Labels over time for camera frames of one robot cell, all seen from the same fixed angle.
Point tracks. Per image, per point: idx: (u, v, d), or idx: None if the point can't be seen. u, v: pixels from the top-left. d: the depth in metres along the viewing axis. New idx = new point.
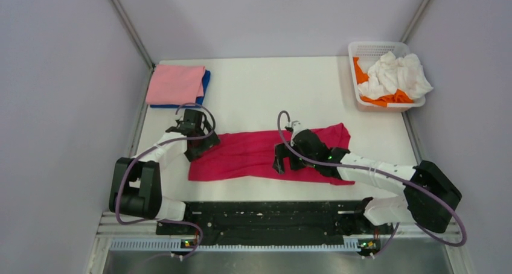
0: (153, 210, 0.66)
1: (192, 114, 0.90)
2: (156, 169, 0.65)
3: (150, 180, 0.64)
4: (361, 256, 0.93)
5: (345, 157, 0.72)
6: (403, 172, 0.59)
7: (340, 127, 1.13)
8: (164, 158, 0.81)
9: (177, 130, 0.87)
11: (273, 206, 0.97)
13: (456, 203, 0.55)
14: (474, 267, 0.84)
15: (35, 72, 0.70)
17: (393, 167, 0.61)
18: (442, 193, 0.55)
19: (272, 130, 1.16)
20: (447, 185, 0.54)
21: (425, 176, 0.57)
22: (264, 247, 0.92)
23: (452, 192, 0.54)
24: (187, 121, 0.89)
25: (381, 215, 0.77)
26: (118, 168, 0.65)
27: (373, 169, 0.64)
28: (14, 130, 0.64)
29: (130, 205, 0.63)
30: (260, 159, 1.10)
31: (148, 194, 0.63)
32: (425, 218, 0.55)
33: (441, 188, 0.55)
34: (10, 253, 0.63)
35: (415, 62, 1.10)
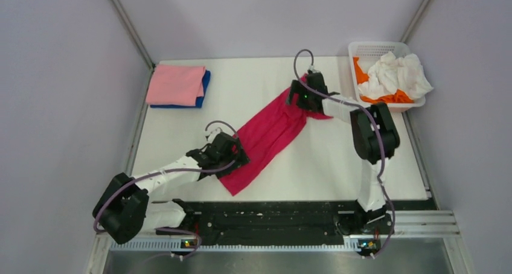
0: (126, 236, 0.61)
1: (221, 142, 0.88)
2: (142, 204, 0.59)
3: (131, 211, 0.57)
4: (361, 256, 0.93)
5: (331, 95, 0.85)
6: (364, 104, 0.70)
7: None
8: (163, 188, 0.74)
9: (198, 155, 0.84)
11: (273, 206, 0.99)
13: (394, 146, 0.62)
14: (474, 267, 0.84)
15: (34, 72, 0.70)
17: None
18: (383, 132, 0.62)
19: (259, 111, 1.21)
20: (389, 124, 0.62)
21: (377, 115, 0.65)
22: (263, 247, 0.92)
23: (391, 133, 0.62)
24: (214, 148, 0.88)
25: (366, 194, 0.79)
26: (114, 183, 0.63)
27: (343, 101, 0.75)
28: (13, 130, 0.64)
29: (107, 223, 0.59)
30: (273, 133, 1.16)
31: (124, 221, 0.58)
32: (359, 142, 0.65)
33: (384, 130, 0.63)
34: (9, 253, 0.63)
35: (416, 62, 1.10)
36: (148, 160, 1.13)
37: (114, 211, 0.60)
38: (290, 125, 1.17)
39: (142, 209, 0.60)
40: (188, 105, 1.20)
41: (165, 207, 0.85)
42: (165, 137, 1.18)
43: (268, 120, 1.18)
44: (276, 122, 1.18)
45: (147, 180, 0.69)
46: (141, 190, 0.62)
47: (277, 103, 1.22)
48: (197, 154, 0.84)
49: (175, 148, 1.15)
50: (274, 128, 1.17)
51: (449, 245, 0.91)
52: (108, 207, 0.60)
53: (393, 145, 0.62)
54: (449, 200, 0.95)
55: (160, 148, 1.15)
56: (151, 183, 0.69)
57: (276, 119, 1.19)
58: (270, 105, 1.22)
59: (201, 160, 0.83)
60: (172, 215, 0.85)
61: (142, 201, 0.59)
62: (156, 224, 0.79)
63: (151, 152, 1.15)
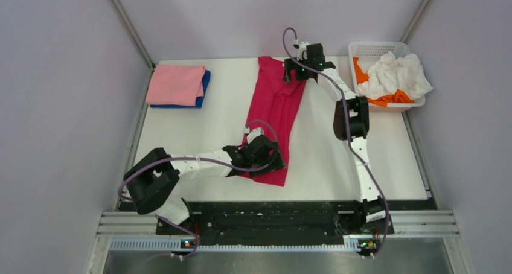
0: (147, 209, 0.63)
1: (259, 145, 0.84)
2: (170, 184, 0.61)
3: (159, 187, 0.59)
4: (361, 256, 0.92)
5: (325, 70, 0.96)
6: (348, 95, 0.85)
7: (270, 58, 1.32)
8: (193, 175, 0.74)
9: (232, 152, 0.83)
11: (273, 206, 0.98)
13: (364, 133, 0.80)
14: (474, 267, 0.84)
15: (33, 73, 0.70)
17: (346, 90, 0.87)
18: (357, 121, 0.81)
19: (253, 103, 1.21)
20: (364, 117, 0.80)
21: (358, 105, 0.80)
22: (263, 247, 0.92)
23: (363, 124, 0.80)
24: (250, 149, 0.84)
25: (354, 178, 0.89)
26: (150, 154, 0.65)
27: (335, 84, 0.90)
28: (12, 131, 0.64)
29: (135, 191, 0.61)
30: (275, 116, 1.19)
31: (149, 195, 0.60)
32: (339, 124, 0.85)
33: (359, 119, 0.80)
34: (9, 253, 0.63)
35: (416, 62, 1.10)
36: None
37: (143, 181, 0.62)
38: (285, 103, 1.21)
39: (168, 188, 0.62)
40: (188, 105, 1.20)
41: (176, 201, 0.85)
42: (165, 137, 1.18)
43: (264, 106, 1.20)
44: (273, 105, 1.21)
45: (180, 161, 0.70)
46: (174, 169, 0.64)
47: (262, 90, 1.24)
48: (232, 151, 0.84)
49: (175, 148, 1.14)
50: (273, 111, 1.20)
51: (449, 245, 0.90)
52: (139, 176, 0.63)
53: (364, 131, 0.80)
54: (448, 200, 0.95)
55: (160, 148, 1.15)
56: (185, 165, 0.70)
57: (270, 104, 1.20)
58: (259, 93, 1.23)
59: (235, 157, 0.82)
60: (177, 212, 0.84)
61: (171, 181, 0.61)
62: (162, 212, 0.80)
63: None
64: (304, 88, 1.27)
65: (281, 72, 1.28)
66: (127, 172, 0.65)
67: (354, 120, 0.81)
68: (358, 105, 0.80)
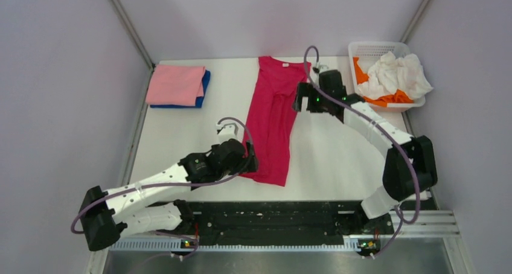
0: (102, 247, 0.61)
1: (225, 152, 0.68)
2: (105, 227, 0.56)
3: (95, 232, 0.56)
4: (361, 256, 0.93)
5: (354, 105, 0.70)
6: (400, 137, 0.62)
7: (270, 58, 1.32)
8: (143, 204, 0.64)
9: (192, 165, 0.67)
11: (273, 206, 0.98)
13: (428, 186, 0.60)
14: (474, 267, 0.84)
15: (34, 72, 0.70)
17: (393, 130, 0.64)
18: (421, 171, 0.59)
19: (252, 103, 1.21)
20: (429, 165, 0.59)
21: (417, 150, 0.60)
22: (263, 247, 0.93)
23: (429, 174, 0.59)
24: (215, 157, 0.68)
25: (374, 206, 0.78)
26: (87, 195, 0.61)
27: (374, 122, 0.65)
28: (13, 130, 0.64)
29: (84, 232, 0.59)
30: (275, 116, 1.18)
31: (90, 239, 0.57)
32: (393, 181, 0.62)
33: (421, 168, 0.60)
34: (11, 253, 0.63)
35: (416, 62, 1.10)
36: (148, 160, 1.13)
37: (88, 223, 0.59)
38: (285, 102, 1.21)
39: (107, 231, 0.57)
40: (188, 105, 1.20)
41: (157, 213, 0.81)
42: (165, 137, 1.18)
43: (264, 107, 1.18)
44: (273, 104, 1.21)
45: (118, 198, 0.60)
46: (108, 209, 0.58)
47: (261, 90, 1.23)
48: (191, 161, 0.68)
49: (174, 149, 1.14)
50: (273, 111, 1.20)
51: (449, 245, 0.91)
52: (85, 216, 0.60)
53: (428, 184, 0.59)
54: (449, 200, 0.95)
55: (160, 147, 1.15)
56: (123, 200, 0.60)
57: (270, 103, 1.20)
58: (259, 93, 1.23)
59: (195, 171, 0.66)
60: (165, 221, 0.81)
61: (106, 225, 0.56)
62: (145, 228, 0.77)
63: (150, 152, 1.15)
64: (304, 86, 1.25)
65: (281, 72, 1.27)
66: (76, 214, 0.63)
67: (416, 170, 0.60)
68: (418, 148, 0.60)
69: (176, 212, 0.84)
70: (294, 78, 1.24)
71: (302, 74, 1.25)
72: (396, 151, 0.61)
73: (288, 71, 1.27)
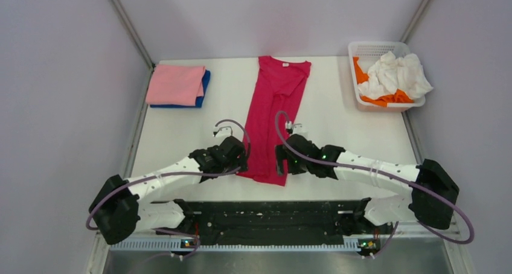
0: (118, 238, 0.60)
1: (229, 146, 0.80)
2: (130, 212, 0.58)
3: (119, 217, 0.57)
4: (361, 256, 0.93)
5: (340, 159, 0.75)
6: (406, 172, 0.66)
7: (270, 58, 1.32)
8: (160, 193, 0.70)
9: (201, 157, 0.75)
11: (273, 206, 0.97)
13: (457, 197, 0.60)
14: (474, 267, 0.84)
15: (33, 72, 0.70)
17: (396, 168, 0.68)
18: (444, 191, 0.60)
19: (252, 104, 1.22)
20: (448, 181, 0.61)
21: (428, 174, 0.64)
22: (263, 247, 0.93)
23: (453, 189, 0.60)
24: (221, 151, 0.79)
25: (382, 215, 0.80)
26: (107, 184, 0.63)
27: (375, 169, 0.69)
28: (12, 130, 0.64)
29: (101, 223, 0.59)
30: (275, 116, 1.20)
31: (113, 226, 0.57)
32: (429, 217, 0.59)
33: (444, 187, 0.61)
34: (10, 252, 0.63)
35: (415, 62, 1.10)
36: (148, 159, 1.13)
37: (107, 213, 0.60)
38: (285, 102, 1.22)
39: (131, 216, 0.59)
40: (188, 105, 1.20)
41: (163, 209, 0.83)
42: (165, 136, 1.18)
43: (265, 106, 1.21)
44: (273, 105, 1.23)
45: (140, 184, 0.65)
46: (133, 195, 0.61)
47: (262, 90, 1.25)
48: (199, 156, 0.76)
49: (174, 149, 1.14)
50: (273, 111, 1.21)
51: (449, 245, 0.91)
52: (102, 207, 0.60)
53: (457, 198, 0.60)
54: None
55: (160, 147, 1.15)
56: (145, 187, 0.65)
57: (270, 104, 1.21)
58: (259, 94, 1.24)
59: (204, 162, 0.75)
60: (170, 217, 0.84)
61: (131, 209, 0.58)
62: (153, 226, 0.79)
63: (150, 152, 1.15)
64: (304, 86, 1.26)
65: (281, 72, 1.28)
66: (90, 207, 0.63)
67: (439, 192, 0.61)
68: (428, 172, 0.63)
69: (179, 207, 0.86)
70: (294, 78, 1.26)
71: (301, 75, 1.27)
72: (418, 190, 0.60)
73: (288, 72, 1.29)
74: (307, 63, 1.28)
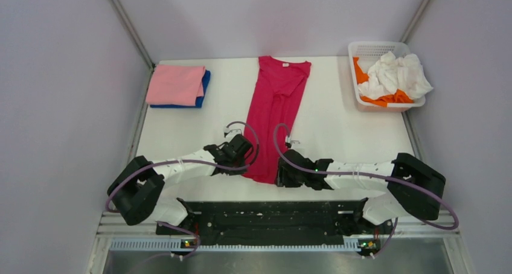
0: (136, 219, 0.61)
1: (239, 142, 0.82)
2: (156, 190, 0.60)
3: (146, 193, 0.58)
4: (361, 256, 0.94)
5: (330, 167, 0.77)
6: (383, 169, 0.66)
7: (270, 58, 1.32)
8: (179, 177, 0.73)
9: (215, 150, 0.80)
11: (273, 206, 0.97)
13: (442, 186, 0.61)
14: (476, 268, 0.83)
15: (33, 72, 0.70)
17: (374, 166, 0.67)
18: (426, 181, 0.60)
19: (252, 103, 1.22)
20: (427, 171, 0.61)
21: (406, 167, 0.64)
22: (264, 247, 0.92)
23: (434, 178, 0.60)
24: (232, 146, 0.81)
25: (380, 214, 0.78)
26: (131, 164, 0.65)
27: (356, 172, 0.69)
28: (11, 131, 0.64)
29: (123, 204, 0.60)
30: (275, 116, 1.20)
31: (137, 204, 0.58)
32: (417, 210, 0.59)
33: (424, 177, 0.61)
34: (9, 253, 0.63)
35: (415, 62, 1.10)
36: (148, 159, 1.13)
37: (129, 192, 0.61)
38: (286, 102, 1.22)
39: (156, 196, 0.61)
40: (188, 105, 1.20)
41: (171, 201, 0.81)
42: (165, 137, 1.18)
43: (264, 106, 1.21)
44: (273, 104, 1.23)
45: (163, 166, 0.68)
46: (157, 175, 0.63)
47: (262, 90, 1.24)
48: (214, 149, 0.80)
49: (174, 149, 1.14)
50: (273, 111, 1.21)
51: (449, 245, 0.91)
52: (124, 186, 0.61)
53: (441, 186, 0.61)
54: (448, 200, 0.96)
55: (160, 147, 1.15)
56: (168, 169, 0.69)
57: (270, 103, 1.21)
58: (259, 93, 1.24)
59: (218, 155, 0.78)
60: (175, 213, 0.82)
61: (157, 187, 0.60)
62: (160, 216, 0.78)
63: (150, 152, 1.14)
64: (304, 86, 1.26)
65: (281, 73, 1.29)
66: (110, 187, 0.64)
67: (423, 184, 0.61)
68: (405, 165, 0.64)
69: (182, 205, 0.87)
70: (294, 79, 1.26)
71: (301, 75, 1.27)
72: (395, 183, 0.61)
73: (288, 72, 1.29)
74: (308, 63, 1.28)
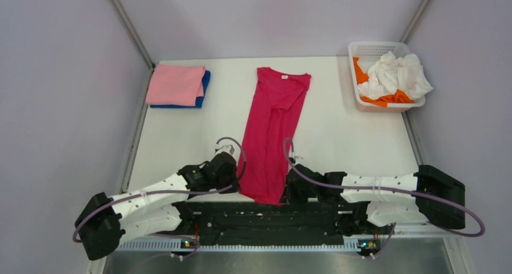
0: (98, 254, 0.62)
1: (219, 163, 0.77)
2: (112, 232, 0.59)
3: (101, 235, 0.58)
4: (361, 256, 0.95)
5: (345, 181, 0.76)
6: (407, 183, 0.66)
7: (269, 70, 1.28)
8: (144, 210, 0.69)
9: (191, 174, 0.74)
11: (273, 206, 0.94)
13: (462, 192, 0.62)
14: (475, 267, 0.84)
15: (33, 72, 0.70)
17: (396, 181, 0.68)
18: (448, 190, 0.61)
19: (249, 119, 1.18)
20: (449, 181, 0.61)
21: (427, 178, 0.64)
22: (264, 247, 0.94)
23: (456, 186, 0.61)
24: (211, 168, 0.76)
25: (387, 216, 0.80)
26: (92, 201, 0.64)
27: (377, 187, 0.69)
28: (12, 130, 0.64)
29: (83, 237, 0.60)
30: (273, 132, 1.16)
31: (95, 244, 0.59)
32: (444, 220, 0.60)
33: (446, 187, 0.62)
34: (10, 253, 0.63)
35: (415, 62, 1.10)
36: (148, 159, 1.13)
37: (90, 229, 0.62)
38: (284, 117, 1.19)
39: (112, 235, 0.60)
40: (188, 105, 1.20)
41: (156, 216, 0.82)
42: (165, 137, 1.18)
43: (262, 121, 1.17)
44: (271, 120, 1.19)
45: (124, 203, 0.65)
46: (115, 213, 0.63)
47: (259, 103, 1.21)
48: (189, 172, 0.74)
49: (174, 149, 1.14)
50: (272, 127, 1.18)
51: (449, 245, 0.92)
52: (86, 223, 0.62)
53: (462, 192, 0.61)
54: None
55: (160, 147, 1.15)
56: (128, 206, 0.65)
57: (267, 118, 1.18)
58: (256, 107, 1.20)
59: (194, 179, 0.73)
60: (164, 223, 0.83)
61: (113, 229, 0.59)
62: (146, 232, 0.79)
63: (151, 152, 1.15)
64: (304, 100, 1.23)
65: (281, 85, 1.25)
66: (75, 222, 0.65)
67: (445, 193, 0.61)
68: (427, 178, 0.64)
69: (174, 212, 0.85)
70: (293, 92, 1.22)
71: (300, 89, 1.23)
72: (421, 198, 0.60)
73: (287, 84, 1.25)
74: (308, 75, 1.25)
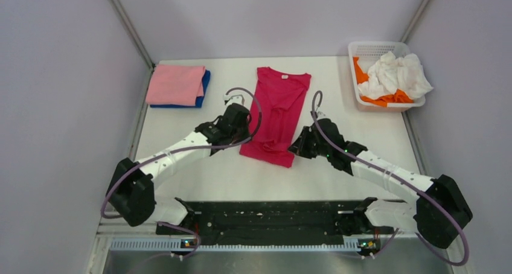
0: (137, 219, 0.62)
1: (233, 114, 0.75)
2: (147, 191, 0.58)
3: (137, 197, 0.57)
4: (361, 256, 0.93)
5: (362, 153, 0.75)
6: (419, 183, 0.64)
7: (269, 70, 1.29)
8: (172, 170, 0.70)
9: (208, 130, 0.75)
11: (273, 206, 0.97)
13: (466, 222, 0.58)
14: (475, 267, 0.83)
15: (32, 72, 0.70)
17: (410, 175, 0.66)
18: (454, 210, 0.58)
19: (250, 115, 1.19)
20: (460, 204, 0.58)
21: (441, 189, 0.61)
22: (264, 247, 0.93)
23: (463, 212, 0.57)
24: (226, 121, 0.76)
25: (384, 218, 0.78)
26: (118, 168, 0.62)
27: (388, 172, 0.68)
28: (11, 130, 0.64)
29: (120, 207, 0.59)
30: (274, 128, 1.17)
31: (132, 206, 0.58)
32: (430, 232, 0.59)
33: (454, 207, 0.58)
34: (9, 253, 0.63)
35: (415, 62, 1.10)
36: None
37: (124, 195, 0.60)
38: (284, 116, 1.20)
39: (147, 196, 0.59)
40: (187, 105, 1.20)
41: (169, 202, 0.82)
42: (165, 137, 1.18)
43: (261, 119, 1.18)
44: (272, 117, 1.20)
45: (152, 163, 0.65)
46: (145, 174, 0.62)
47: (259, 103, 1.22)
48: (206, 129, 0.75)
49: None
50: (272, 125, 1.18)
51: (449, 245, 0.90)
52: (118, 191, 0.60)
53: (465, 220, 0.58)
54: None
55: (160, 147, 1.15)
56: (156, 165, 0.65)
57: (268, 116, 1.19)
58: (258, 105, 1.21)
59: (211, 133, 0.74)
60: (177, 211, 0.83)
61: (147, 187, 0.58)
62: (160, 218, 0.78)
63: (151, 152, 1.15)
64: (304, 99, 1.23)
65: (281, 86, 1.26)
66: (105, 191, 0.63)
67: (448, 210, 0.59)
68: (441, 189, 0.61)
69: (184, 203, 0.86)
70: (293, 92, 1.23)
71: (300, 88, 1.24)
72: (424, 200, 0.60)
73: (287, 84, 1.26)
74: (308, 74, 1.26)
